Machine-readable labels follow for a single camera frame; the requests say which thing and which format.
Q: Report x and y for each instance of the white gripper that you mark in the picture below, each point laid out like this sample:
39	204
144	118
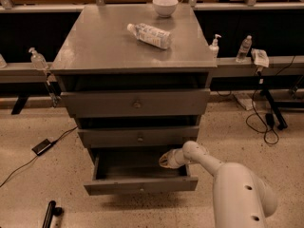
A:
175	159

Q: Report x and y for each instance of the grey bottom drawer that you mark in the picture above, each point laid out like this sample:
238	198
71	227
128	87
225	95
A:
131	170

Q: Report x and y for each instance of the grey drawer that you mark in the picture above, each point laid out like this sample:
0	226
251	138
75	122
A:
131	170
129	103
148	136

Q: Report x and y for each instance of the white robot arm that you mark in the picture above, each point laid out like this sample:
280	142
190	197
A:
241	199

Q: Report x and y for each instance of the grey middle drawer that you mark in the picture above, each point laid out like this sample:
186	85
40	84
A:
148	136

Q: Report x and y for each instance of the grey top drawer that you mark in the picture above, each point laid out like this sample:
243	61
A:
129	103

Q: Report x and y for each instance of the grey drawer cabinet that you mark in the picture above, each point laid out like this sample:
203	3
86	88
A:
100	54

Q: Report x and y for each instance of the flat paper on floor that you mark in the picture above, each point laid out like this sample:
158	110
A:
245	101

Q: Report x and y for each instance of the black power adapter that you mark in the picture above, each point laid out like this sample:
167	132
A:
42	147

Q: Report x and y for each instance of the white pump dispenser bottle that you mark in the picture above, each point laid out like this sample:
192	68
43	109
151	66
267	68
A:
214	47

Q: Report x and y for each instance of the black stand leg right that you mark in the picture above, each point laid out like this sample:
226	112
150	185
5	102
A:
282	124

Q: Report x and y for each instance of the black stand leg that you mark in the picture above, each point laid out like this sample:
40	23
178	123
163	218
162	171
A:
282	124
20	103

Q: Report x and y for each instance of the lying plastic water bottle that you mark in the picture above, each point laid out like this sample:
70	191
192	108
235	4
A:
156	37

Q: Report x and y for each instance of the white crumpled packet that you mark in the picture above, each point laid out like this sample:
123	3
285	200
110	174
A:
260	57

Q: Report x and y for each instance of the standing clear water bottle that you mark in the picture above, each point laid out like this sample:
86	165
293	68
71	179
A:
244	49

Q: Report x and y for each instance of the white ceramic bowl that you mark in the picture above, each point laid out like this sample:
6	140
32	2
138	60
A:
165	8

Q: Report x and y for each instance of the black stand leg left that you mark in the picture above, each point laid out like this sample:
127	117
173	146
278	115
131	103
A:
20	103

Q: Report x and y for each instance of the clear pump bottle left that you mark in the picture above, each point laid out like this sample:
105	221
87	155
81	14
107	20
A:
37	59

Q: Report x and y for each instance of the black handle object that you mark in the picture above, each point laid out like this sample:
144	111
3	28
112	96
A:
53	216

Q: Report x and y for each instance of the grey bench rail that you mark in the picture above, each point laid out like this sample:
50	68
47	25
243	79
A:
227	67

